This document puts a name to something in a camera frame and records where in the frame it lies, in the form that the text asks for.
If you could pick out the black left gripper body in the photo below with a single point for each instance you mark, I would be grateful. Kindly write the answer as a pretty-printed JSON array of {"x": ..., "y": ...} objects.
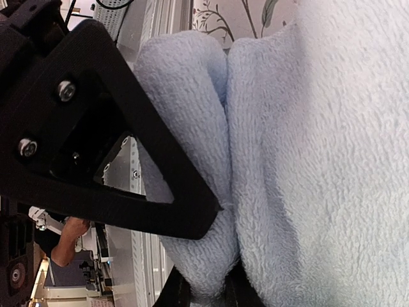
[{"x": 52, "y": 149}]

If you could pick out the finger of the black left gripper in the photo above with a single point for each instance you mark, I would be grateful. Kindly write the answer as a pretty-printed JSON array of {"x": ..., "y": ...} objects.
[{"x": 127, "y": 111}]

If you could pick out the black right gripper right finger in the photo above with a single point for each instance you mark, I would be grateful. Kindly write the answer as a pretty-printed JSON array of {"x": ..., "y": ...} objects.
[{"x": 238, "y": 290}]

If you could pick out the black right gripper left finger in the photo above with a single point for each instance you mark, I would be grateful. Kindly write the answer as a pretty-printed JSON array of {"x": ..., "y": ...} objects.
[{"x": 176, "y": 291}]

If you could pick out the light blue towel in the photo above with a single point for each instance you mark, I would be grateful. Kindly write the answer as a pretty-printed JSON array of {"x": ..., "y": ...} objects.
[{"x": 303, "y": 136}]

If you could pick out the aluminium front rail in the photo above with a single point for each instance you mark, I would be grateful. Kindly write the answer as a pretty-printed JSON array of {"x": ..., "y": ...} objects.
[{"x": 139, "y": 263}]

